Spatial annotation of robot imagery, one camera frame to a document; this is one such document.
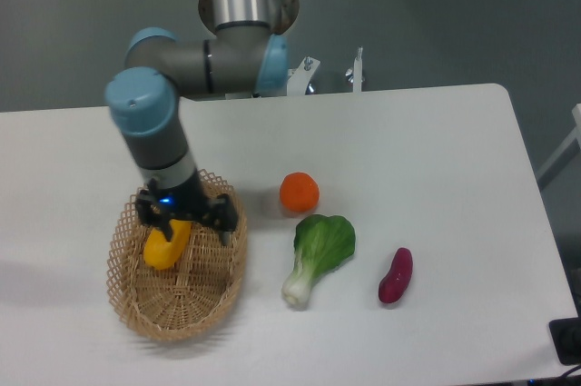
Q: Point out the orange toy tangerine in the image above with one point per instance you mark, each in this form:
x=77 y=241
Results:
x=299 y=192

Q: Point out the green toy bok choy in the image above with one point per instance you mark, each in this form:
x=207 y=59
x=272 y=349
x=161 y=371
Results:
x=321 y=245

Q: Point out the white furniture frame right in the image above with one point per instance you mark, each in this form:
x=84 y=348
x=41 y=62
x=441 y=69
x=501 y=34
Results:
x=564 y=154

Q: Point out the yellow toy mango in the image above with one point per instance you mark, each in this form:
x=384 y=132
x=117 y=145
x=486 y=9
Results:
x=162 y=254

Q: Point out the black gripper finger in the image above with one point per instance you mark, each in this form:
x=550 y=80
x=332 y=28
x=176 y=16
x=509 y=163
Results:
x=222 y=217
x=153 y=213

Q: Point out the purple toy sweet potato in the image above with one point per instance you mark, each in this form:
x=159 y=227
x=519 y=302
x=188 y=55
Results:
x=394 y=284

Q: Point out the woven wicker oval basket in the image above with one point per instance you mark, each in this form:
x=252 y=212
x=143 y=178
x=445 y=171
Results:
x=190 y=297

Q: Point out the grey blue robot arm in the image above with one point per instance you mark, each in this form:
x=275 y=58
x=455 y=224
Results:
x=244 y=56

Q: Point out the black device at table edge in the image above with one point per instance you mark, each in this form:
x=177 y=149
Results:
x=565 y=335

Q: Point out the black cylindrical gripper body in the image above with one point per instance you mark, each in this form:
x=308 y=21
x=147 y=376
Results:
x=186 y=202

